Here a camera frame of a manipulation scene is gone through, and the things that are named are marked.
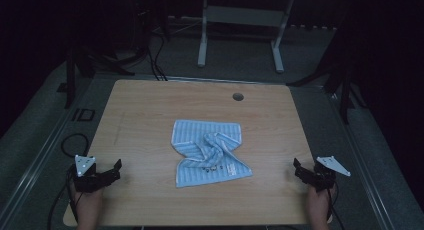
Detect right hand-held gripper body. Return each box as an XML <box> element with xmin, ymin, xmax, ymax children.
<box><xmin>307</xmin><ymin>155</ymin><xmax>352</xmax><ymax>193</ymax></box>

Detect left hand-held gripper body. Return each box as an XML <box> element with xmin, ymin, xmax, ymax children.
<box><xmin>67</xmin><ymin>154</ymin><xmax>114</xmax><ymax>194</ymax></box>

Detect blue striped towel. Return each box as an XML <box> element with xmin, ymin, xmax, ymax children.
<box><xmin>170</xmin><ymin>119</ymin><xmax>254</xmax><ymax>189</ymax></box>

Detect person's left hand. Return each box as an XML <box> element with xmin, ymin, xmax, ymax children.
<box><xmin>70</xmin><ymin>181</ymin><xmax>105</xmax><ymax>224</ymax></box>

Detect person's right hand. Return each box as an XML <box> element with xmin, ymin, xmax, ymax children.
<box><xmin>306</xmin><ymin>184</ymin><xmax>336</xmax><ymax>224</ymax></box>

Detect black stand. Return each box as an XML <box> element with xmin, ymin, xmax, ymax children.
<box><xmin>63</xmin><ymin>39</ymin><xmax>136</xmax><ymax>110</ymax></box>
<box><xmin>285</xmin><ymin>19</ymin><xmax>369</xmax><ymax>125</ymax></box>

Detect dark equipment rack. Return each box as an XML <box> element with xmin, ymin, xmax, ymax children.
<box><xmin>131</xmin><ymin>0</ymin><xmax>153</xmax><ymax>59</ymax></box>

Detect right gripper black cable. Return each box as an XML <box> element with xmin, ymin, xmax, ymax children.
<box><xmin>328</xmin><ymin>181</ymin><xmax>346</xmax><ymax>230</ymax></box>

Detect metal floor rail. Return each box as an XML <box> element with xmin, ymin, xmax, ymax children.
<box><xmin>0</xmin><ymin>86</ymin><xmax>88</xmax><ymax>224</ymax></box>
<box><xmin>328</xmin><ymin>89</ymin><xmax>396</xmax><ymax>230</ymax></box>

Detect black cable loop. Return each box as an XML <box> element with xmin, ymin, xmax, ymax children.
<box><xmin>60</xmin><ymin>132</ymin><xmax>91</xmax><ymax>159</ymax></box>

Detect black floor cables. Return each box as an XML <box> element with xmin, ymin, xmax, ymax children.
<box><xmin>145</xmin><ymin>33</ymin><xmax>169</xmax><ymax>82</ymax></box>

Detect white desk frame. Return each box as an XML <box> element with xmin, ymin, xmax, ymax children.
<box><xmin>197</xmin><ymin>0</ymin><xmax>296</xmax><ymax>74</ymax></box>

